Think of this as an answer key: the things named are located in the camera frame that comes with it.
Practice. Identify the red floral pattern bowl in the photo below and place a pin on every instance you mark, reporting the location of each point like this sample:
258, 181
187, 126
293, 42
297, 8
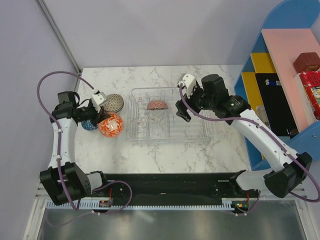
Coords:
154, 105

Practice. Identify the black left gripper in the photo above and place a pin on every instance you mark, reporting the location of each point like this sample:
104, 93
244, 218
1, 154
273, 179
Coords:
102, 115

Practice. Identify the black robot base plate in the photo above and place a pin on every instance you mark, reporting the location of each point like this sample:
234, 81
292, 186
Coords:
181, 188

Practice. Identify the orange white floral bowl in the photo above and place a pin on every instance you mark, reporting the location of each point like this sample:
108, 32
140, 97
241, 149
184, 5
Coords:
111, 127

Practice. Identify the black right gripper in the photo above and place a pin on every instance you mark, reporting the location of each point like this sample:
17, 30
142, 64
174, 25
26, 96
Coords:
182, 110

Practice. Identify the blue toy shelf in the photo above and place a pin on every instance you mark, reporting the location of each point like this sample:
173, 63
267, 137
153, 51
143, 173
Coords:
285, 34

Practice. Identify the clear wire dish rack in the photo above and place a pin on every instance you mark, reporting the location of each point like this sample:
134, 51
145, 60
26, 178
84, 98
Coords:
163, 126

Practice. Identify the black board with markers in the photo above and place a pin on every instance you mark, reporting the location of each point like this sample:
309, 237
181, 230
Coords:
275, 104

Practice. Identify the white slotted cable duct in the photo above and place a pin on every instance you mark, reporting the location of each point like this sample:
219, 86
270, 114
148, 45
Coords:
140, 203

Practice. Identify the brown lattice pattern bowl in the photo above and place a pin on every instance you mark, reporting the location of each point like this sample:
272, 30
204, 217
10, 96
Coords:
114, 103

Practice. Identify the dark red box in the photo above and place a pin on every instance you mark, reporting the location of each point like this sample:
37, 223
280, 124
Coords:
306, 62

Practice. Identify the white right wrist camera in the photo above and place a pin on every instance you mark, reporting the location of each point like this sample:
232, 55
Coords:
188, 82

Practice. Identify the aluminium corner post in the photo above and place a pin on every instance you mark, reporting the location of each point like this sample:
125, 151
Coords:
58, 35

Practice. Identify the red christmas tin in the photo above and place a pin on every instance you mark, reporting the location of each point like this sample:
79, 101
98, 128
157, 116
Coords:
311, 83

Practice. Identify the blue triangle pattern bowl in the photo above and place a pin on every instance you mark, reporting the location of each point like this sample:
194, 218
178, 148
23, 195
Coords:
88, 126

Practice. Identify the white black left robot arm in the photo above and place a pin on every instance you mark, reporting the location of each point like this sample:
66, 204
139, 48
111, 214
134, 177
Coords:
64, 181

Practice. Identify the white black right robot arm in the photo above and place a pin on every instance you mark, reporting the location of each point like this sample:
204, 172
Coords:
211, 101

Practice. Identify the aluminium rail frame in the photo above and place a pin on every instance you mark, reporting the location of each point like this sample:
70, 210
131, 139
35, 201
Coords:
264, 218

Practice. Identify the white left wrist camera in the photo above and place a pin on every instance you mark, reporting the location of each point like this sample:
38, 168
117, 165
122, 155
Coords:
98, 99

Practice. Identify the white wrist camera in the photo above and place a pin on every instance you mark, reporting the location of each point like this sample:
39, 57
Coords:
188, 82
98, 99

